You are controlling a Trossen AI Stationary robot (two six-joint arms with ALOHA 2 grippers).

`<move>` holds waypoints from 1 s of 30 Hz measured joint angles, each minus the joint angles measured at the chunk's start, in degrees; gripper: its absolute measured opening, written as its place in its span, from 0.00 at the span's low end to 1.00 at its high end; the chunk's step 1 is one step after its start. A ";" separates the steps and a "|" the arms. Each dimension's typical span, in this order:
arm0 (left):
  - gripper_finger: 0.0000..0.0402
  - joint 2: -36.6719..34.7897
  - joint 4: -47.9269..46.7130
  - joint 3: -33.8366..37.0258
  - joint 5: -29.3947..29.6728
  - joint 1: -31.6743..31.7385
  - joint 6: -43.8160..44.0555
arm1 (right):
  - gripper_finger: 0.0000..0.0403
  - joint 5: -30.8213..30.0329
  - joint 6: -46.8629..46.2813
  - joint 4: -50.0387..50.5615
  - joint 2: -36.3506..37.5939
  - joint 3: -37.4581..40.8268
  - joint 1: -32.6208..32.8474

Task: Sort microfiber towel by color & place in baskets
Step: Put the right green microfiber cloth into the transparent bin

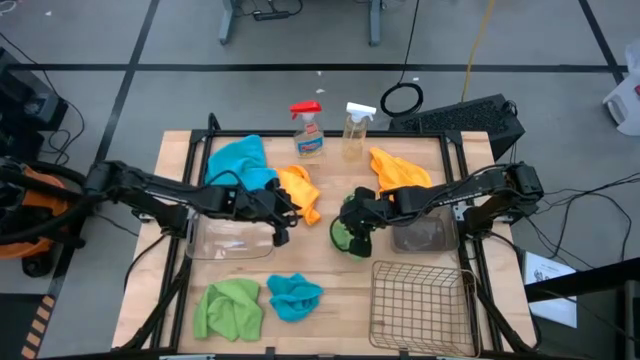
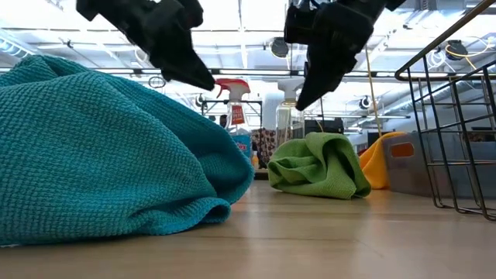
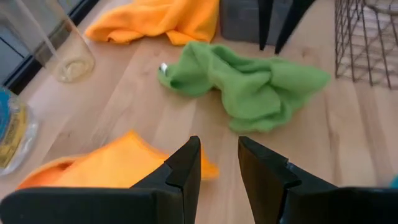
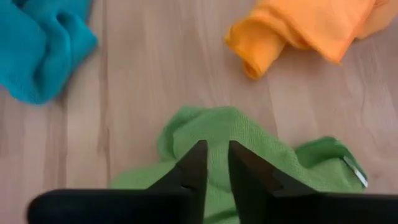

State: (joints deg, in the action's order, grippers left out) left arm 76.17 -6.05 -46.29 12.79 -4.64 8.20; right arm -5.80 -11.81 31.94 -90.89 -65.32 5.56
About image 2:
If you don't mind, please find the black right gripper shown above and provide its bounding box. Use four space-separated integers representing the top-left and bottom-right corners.
284 0 408 112

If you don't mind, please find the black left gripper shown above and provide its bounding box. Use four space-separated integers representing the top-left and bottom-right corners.
75 0 216 92

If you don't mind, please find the green microfiber towel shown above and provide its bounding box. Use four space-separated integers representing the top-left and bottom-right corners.
267 131 372 201

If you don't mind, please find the orange microfiber towel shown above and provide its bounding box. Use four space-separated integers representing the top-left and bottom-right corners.
358 131 408 191

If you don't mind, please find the teal waffle microfiber towel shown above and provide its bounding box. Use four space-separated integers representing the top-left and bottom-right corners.
0 53 256 247

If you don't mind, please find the black cabinet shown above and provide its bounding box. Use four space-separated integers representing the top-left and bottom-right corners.
304 118 345 136

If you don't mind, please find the clear spray bottle white trigger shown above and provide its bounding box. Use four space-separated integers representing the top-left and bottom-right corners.
275 77 307 148

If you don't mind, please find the Windex spray bottle red trigger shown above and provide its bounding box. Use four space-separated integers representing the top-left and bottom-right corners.
215 78 253 160

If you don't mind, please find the patterned brown fabric item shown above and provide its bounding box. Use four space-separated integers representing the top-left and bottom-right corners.
250 128 277 168

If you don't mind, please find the grey translucent plastic bin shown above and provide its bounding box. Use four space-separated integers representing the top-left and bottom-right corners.
381 130 496 201

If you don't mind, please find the hanging yellow cable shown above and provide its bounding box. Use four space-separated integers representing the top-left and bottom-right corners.
363 44 384 137

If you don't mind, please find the long ceiling light rail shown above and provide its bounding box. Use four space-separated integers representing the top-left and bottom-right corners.
0 67 400 78

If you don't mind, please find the black wire basket gold rim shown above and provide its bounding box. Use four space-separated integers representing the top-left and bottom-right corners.
394 0 496 222

